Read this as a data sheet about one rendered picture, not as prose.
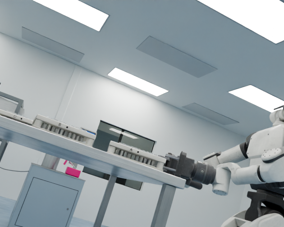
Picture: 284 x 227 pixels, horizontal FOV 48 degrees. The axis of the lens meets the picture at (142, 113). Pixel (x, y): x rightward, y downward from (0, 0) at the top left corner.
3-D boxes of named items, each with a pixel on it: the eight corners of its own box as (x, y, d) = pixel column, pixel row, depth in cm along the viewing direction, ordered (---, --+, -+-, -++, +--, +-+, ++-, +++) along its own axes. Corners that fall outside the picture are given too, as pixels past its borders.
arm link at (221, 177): (203, 183, 129) (231, 192, 128) (208, 160, 134) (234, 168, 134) (197, 191, 139) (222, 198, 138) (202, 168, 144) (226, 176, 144)
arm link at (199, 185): (186, 160, 160) (200, 166, 167) (171, 171, 165) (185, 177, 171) (193, 178, 152) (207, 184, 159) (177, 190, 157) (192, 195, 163)
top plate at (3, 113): (-7, 111, 144) (-5, 107, 144) (4, 120, 167) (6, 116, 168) (46, 129, 147) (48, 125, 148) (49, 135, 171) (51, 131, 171)
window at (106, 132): (80, 172, 646) (98, 119, 673) (80, 172, 647) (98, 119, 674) (140, 191, 685) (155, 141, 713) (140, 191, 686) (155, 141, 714)
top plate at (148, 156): (108, 144, 129) (110, 140, 129) (107, 150, 153) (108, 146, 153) (165, 163, 131) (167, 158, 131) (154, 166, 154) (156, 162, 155)
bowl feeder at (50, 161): (34, 163, 366) (46, 133, 375) (33, 163, 399) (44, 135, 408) (74, 176, 380) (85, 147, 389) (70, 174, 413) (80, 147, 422)
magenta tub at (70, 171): (65, 174, 364) (68, 166, 366) (64, 173, 375) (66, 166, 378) (78, 178, 369) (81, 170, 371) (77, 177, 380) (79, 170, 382)
